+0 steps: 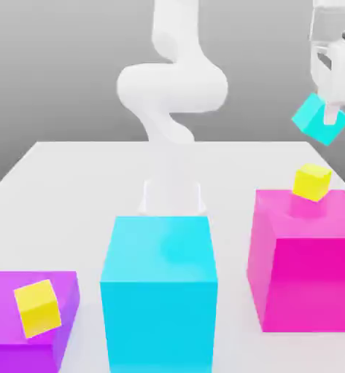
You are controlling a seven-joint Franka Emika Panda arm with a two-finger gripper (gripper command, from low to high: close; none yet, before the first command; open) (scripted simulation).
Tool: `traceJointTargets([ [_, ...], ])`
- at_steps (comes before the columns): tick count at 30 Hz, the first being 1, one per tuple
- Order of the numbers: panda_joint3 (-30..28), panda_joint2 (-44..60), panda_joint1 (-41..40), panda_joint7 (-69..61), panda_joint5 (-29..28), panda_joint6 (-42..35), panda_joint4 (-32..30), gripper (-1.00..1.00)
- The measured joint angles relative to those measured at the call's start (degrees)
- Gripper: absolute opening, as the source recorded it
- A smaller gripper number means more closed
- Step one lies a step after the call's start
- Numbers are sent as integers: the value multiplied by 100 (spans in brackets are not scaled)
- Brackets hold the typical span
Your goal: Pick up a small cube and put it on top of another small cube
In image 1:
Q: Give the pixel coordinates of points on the large pink box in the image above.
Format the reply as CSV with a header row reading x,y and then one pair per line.
x,y
309,276

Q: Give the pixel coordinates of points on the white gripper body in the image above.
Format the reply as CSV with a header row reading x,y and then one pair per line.
x,y
340,87

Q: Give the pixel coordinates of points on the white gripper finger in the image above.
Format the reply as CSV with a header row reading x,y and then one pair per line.
x,y
330,115

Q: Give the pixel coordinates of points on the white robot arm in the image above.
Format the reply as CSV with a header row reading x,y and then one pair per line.
x,y
172,87

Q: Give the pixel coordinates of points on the large purple box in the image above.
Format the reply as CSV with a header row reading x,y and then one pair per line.
x,y
3,320

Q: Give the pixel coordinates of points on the large cyan box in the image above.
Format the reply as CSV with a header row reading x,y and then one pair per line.
x,y
159,306

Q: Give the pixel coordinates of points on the small cyan cube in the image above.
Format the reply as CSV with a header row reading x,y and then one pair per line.
x,y
307,116

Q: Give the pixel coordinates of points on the small yellow cube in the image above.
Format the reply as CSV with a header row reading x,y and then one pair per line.
x,y
38,309
310,182

